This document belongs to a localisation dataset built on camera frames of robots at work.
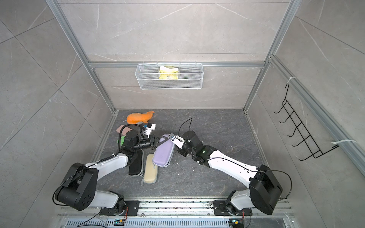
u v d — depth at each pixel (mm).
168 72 878
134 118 1062
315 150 605
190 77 881
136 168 836
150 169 838
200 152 600
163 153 735
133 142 684
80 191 358
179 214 729
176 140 672
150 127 774
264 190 408
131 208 733
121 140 955
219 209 731
